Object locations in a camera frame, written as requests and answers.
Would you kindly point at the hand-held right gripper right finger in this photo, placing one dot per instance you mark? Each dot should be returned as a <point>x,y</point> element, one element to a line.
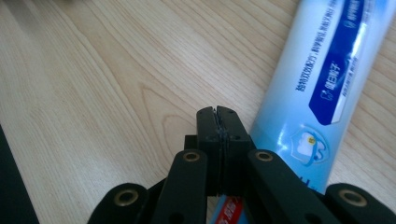
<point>235,143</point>

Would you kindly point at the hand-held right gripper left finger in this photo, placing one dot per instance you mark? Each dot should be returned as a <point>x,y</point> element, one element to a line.
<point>211,146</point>

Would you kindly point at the blue and white toothpaste tube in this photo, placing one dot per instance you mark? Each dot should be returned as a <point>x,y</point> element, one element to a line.
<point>311,77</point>

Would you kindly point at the black flat sheet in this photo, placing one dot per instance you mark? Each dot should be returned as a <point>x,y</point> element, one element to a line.
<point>12,186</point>

